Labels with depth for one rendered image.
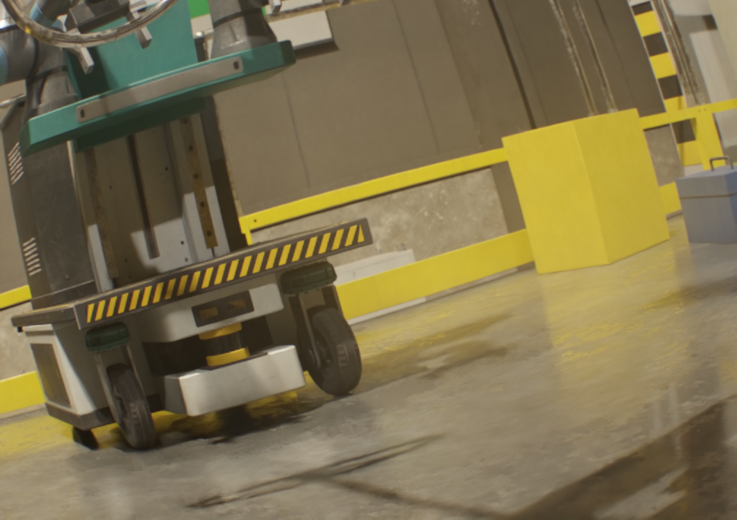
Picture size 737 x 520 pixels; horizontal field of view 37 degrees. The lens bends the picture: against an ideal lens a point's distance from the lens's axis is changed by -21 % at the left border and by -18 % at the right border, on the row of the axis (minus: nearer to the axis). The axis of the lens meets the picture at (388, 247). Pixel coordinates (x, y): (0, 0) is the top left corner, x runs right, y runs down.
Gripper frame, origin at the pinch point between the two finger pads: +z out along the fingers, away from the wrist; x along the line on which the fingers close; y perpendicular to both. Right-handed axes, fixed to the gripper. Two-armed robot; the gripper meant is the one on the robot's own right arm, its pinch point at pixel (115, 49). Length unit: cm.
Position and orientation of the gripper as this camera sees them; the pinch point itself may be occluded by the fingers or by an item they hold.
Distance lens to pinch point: 210.6
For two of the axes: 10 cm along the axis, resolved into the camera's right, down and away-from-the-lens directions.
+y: -3.9, 4.8, 7.9
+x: -7.3, 3.6, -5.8
